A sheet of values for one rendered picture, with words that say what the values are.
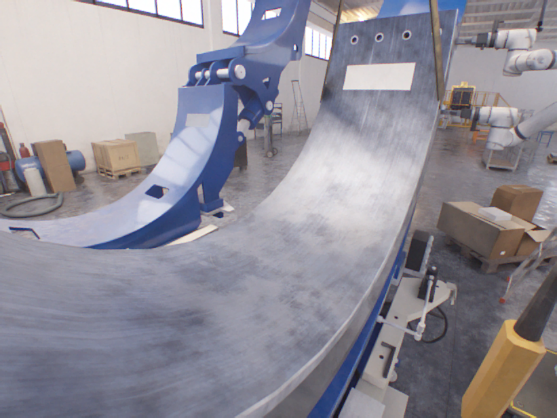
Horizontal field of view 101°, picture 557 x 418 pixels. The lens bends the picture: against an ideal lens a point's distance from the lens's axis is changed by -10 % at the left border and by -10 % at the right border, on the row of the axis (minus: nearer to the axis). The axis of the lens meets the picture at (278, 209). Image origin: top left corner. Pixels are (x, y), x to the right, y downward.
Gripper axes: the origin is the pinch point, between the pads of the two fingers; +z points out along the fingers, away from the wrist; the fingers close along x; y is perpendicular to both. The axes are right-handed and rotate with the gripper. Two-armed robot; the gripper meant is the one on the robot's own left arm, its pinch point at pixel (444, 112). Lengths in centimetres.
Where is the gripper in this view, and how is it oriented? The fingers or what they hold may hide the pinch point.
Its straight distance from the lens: 175.6
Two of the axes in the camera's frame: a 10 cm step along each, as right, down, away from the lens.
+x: -5.9, 3.2, -7.4
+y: 0.0, -9.2, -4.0
